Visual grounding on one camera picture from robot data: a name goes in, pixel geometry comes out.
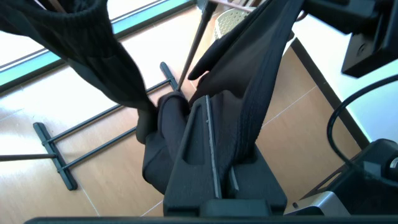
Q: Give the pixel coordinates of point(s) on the black knitted garment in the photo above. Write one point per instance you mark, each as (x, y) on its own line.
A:
(93, 46)

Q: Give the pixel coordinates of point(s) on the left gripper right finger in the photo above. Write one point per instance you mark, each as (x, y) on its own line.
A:
(261, 186)

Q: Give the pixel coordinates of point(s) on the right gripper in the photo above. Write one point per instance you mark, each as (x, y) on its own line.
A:
(373, 37)

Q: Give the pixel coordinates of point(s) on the black clothes rack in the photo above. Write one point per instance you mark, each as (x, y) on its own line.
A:
(53, 149)

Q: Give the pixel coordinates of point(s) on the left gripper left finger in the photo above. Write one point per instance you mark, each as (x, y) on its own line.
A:
(189, 174)

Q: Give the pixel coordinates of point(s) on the white laundry basket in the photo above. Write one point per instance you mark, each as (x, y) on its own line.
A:
(228, 21)

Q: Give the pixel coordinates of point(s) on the window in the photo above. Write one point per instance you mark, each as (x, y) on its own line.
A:
(31, 62)

